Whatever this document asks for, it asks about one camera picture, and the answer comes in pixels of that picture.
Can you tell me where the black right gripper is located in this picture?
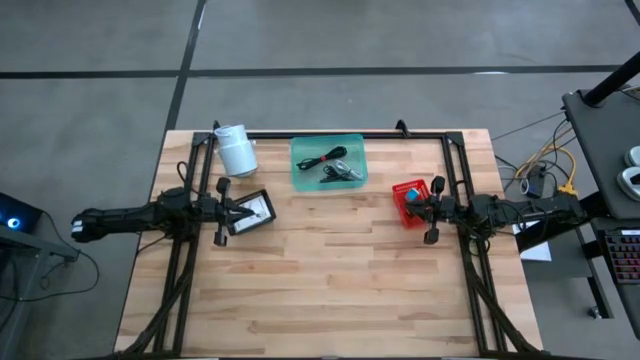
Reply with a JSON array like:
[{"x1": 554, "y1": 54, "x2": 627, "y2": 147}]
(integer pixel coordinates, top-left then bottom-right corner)
[{"x1": 405, "y1": 175, "x2": 456, "y2": 245}]

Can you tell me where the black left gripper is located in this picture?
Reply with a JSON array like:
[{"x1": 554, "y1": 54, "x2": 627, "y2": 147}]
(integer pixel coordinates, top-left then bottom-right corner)
[{"x1": 200, "y1": 177, "x2": 257, "y2": 247}]

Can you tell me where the white cable with plug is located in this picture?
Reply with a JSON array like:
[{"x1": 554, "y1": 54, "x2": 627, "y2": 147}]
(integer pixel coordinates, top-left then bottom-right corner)
[{"x1": 334, "y1": 160, "x2": 365, "y2": 182}]

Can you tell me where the black cable with red tie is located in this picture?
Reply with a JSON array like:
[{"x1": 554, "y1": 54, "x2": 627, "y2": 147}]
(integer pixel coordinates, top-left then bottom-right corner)
[{"x1": 296, "y1": 145, "x2": 349, "y2": 172}]

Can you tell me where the teal translucent plastic bin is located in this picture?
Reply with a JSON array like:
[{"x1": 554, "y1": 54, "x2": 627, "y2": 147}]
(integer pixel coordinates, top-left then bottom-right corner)
[{"x1": 289, "y1": 132, "x2": 370, "y2": 193}]

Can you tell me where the red plastic basket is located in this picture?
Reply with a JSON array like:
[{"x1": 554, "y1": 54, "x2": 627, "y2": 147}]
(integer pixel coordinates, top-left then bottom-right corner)
[{"x1": 391, "y1": 179, "x2": 432, "y2": 231}]

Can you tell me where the black plastic basket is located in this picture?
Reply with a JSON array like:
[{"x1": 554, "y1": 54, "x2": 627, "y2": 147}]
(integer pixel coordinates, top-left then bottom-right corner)
[{"x1": 224, "y1": 188, "x2": 278, "y2": 237}]

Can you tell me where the white cylinder device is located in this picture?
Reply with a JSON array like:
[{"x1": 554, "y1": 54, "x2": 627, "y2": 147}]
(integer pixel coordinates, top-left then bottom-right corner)
[{"x1": 213, "y1": 123, "x2": 259, "y2": 179}]

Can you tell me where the black power box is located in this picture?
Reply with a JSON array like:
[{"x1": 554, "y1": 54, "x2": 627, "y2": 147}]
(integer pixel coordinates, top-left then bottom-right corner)
[{"x1": 527, "y1": 164, "x2": 550, "y2": 199}]

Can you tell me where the white paper sheet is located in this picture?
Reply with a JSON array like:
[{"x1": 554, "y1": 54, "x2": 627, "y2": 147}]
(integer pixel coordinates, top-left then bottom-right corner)
[{"x1": 519, "y1": 239, "x2": 553, "y2": 263}]

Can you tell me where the black side table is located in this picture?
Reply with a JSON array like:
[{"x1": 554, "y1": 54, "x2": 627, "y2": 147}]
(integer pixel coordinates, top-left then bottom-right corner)
[{"x1": 562, "y1": 87, "x2": 640, "y2": 221}]

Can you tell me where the backlit black keyboard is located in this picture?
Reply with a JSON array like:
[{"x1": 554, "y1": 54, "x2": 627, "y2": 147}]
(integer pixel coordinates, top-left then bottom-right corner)
[{"x1": 603, "y1": 229, "x2": 640, "y2": 286}]

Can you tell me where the grey desk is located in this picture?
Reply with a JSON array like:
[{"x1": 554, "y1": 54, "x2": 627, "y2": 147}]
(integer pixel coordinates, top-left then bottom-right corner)
[{"x1": 0, "y1": 224, "x2": 81, "y2": 360}]

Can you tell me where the black keyboard desk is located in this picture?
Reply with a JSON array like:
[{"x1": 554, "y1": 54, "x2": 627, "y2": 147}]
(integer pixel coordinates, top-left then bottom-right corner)
[{"x1": 579, "y1": 217, "x2": 640, "y2": 341}]

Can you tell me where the computer with blue light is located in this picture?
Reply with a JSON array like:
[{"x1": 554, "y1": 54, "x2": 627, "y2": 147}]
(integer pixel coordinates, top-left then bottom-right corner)
[{"x1": 0, "y1": 192, "x2": 44, "y2": 236}]

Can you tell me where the black slanted pole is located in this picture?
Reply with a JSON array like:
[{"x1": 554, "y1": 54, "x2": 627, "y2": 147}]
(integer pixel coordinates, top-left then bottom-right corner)
[{"x1": 582, "y1": 52, "x2": 640, "y2": 109}]

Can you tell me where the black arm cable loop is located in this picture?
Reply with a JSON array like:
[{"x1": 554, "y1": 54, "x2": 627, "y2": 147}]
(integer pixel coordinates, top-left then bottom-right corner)
[{"x1": 175, "y1": 160, "x2": 201, "y2": 197}]

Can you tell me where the black aluminium table frame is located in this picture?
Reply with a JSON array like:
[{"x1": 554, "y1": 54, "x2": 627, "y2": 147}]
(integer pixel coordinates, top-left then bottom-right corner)
[{"x1": 117, "y1": 129, "x2": 546, "y2": 360}]

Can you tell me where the yellow floor cable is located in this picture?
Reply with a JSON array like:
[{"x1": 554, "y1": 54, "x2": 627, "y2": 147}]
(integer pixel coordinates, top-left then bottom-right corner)
[{"x1": 514, "y1": 144, "x2": 580, "y2": 198}]

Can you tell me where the black floor cable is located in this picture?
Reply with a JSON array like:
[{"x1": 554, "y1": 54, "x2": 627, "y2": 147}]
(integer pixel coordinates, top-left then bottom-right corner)
[{"x1": 0, "y1": 209, "x2": 101, "y2": 304}]

